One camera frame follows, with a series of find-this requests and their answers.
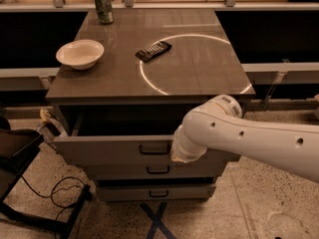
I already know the grey drawer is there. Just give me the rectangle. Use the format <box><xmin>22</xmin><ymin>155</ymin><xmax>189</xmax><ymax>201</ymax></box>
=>
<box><xmin>96</xmin><ymin>183</ymin><xmax>215</xmax><ymax>202</ymax></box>
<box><xmin>54</xmin><ymin>117</ymin><xmax>239</xmax><ymax>167</ymax></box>
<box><xmin>85</xmin><ymin>158</ymin><xmax>226</xmax><ymax>180</ymax></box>

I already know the grey bottom drawer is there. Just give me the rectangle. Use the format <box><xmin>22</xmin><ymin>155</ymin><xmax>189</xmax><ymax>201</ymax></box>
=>
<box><xmin>96</xmin><ymin>183</ymin><xmax>215</xmax><ymax>202</ymax></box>

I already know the grey top drawer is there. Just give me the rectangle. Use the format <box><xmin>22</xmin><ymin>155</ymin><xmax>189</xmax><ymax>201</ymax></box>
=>
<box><xmin>54</xmin><ymin>117</ymin><xmax>239</xmax><ymax>167</ymax></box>

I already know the green soda can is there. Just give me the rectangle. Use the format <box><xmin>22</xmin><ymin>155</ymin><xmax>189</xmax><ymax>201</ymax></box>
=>
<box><xmin>95</xmin><ymin>0</ymin><xmax>114</xmax><ymax>24</ymax></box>

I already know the blue tape cross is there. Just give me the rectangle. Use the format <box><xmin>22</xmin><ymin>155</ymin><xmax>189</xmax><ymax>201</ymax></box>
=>
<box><xmin>140</xmin><ymin>202</ymin><xmax>176</xmax><ymax>239</ymax></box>

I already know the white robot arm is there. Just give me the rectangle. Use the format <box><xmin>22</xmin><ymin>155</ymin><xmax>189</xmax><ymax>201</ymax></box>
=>
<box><xmin>170</xmin><ymin>95</ymin><xmax>319</xmax><ymax>182</ymax></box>

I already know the black snack bar wrapper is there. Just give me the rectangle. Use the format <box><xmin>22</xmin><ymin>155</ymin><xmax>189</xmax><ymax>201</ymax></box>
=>
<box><xmin>136</xmin><ymin>41</ymin><xmax>171</xmax><ymax>63</ymax></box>

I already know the grey drawer cabinet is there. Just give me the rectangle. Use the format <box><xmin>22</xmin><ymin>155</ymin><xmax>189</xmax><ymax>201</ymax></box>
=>
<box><xmin>47</xmin><ymin>9</ymin><xmax>254</xmax><ymax>188</ymax></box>

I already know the white bowl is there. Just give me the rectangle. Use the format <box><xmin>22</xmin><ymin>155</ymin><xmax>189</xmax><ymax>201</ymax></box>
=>
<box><xmin>56</xmin><ymin>39</ymin><xmax>105</xmax><ymax>70</ymax></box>

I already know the white yellow object behind cabinet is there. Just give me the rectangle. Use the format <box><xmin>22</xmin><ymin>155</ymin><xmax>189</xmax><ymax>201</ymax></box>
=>
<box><xmin>37</xmin><ymin>108</ymin><xmax>66</xmax><ymax>150</ymax></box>

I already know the grey middle drawer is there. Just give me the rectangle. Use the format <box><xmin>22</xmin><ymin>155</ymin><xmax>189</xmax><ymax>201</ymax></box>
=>
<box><xmin>85</xmin><ymin>158</ymin><xmax>226</xmax><ymax>180</ymax></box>

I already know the black chair frame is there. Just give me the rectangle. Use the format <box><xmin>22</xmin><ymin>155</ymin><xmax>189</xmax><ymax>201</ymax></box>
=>
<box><xmin>0</xmin><ymin>116</ymin><xmax>92</xmax><ymax>239</ymax></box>

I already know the black floor cable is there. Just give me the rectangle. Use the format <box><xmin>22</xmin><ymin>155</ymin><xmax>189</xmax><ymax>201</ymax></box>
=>
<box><xmin>21</xmin><ymin>175</ymin><xmax>88</xmax><ymax>239</ymax></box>

